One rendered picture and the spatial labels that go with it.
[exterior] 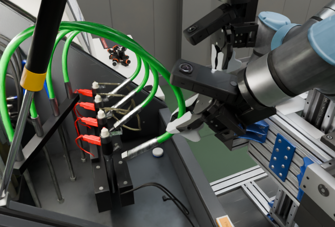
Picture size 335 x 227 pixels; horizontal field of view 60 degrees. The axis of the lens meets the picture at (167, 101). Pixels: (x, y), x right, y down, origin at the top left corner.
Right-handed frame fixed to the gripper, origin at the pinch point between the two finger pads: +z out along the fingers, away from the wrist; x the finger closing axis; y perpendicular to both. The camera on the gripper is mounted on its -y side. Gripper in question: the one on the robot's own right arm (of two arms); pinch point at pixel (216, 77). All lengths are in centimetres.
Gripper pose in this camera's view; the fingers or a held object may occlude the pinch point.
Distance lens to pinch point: 73.9
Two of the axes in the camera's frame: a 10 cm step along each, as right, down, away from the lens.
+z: 0.0, 8.3, 5.5
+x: -3.0, -5.3, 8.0
